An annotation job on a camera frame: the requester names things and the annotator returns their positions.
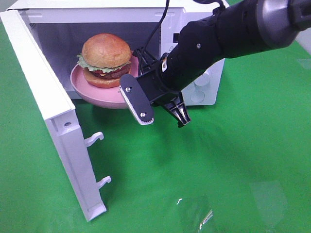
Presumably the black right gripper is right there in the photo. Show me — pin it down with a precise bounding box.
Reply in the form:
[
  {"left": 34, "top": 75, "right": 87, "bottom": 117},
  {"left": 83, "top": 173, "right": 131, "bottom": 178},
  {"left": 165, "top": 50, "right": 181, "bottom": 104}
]
[{"left": 119, "top": 46, "right": 209, "bottom": 128}]

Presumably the pink plate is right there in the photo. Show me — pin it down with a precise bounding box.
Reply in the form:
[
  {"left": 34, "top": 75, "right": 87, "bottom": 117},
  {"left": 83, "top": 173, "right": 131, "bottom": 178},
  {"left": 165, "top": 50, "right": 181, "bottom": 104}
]
[{"left": 70, "top": 54, "right": 138, "bottom": 109}]

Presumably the round white door button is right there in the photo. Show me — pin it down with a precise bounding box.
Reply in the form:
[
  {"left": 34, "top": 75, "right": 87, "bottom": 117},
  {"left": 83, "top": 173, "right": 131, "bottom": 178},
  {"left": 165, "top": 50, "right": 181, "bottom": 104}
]
[{"left": 190, "top": 91, "right": 205, "bottom": 103}]

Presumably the burger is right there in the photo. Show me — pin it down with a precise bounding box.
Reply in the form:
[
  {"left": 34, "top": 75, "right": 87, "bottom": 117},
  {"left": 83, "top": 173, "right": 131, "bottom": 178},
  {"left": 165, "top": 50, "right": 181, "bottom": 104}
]
[{"left": 77, "top": 33, "right": 132, "bottom": 88}]

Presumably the white microwave door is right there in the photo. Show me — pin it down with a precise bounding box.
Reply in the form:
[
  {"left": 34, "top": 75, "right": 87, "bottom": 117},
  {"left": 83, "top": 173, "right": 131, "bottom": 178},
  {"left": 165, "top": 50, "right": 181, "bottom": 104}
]
[{"left": 0, "top": 10, "right": 111, "bottom": 221}]

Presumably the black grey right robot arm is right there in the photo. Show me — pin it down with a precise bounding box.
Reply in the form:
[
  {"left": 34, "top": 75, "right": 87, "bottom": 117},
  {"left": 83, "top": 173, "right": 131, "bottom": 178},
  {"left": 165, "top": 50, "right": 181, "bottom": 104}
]
[{"left": 120, "top": 0, "right": 311, "bottom": 127}]

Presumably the lower white microwave knob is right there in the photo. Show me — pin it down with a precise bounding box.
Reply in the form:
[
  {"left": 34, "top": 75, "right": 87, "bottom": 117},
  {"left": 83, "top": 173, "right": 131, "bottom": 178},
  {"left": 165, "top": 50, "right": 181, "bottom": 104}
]
[{"left": 194, "top": 73, "right": 210, "bottom": 86}]

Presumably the white warning label sticker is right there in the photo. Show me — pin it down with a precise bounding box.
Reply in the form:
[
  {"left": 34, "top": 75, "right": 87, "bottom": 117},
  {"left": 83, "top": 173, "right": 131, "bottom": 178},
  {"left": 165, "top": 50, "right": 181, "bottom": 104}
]
[{"left": 164, "top": 43, "right": 176, "bottom": 52}]

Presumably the white microwave oven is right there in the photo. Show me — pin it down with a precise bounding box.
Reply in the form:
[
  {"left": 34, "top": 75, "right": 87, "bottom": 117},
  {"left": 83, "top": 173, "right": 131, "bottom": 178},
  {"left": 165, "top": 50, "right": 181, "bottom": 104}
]
[{"left": 7, "top": 0, "right": 218, "bottom": 99}]

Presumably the green table mat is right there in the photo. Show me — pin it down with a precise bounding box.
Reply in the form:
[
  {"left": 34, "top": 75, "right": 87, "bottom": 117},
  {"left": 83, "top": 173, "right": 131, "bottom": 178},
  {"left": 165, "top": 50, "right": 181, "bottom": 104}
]
[{"left": 0, "top": 28, "right": 311, "bottom": 233}]

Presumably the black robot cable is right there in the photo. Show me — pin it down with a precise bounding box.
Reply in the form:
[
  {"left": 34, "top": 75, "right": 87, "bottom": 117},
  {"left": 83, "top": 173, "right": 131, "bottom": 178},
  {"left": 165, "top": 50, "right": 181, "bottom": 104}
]
[{"left": 137, "top": 0, "right": 225, "bottom": 78}]

